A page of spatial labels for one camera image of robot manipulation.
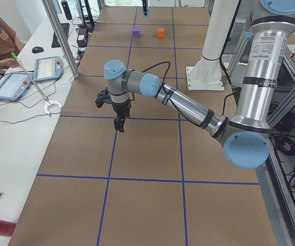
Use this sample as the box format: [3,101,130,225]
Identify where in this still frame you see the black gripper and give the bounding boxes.
[112,100,131,133]

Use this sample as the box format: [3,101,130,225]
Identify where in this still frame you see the purple foam block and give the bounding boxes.
[133,27,141,38]

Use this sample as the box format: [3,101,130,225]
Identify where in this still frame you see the orange foam block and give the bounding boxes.
[157,28,165,38]

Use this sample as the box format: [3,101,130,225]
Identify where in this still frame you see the metal grabber stick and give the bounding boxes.
[10,52,61,115]

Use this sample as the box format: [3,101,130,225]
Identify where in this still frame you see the far blue teach pendant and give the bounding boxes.
[33,56,63,82]

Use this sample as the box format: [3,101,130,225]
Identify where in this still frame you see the blue teach pendant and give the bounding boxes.
[0,72,31,101]
[33,56,63,82]

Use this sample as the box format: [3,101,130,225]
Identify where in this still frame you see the black power brick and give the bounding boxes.
[76,28,88,48]

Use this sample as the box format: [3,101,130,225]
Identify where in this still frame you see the black computer mouse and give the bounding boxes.
[32,46,44,54]

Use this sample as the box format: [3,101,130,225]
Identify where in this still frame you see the black keyboard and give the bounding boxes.
[51,23,70,49]

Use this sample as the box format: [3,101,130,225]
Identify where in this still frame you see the near blue teach pendant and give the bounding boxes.
[0,72,31,101]

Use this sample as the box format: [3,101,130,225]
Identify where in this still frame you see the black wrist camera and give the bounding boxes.
[95,87,112,108]

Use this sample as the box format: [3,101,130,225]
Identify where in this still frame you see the black camera cable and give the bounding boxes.
[127,60,197,124]

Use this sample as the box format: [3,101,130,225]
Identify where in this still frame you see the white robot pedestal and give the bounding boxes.
[186,0,240,91]

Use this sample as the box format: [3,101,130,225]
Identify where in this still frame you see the aluminium frame post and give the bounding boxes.
[42,0,80,78]

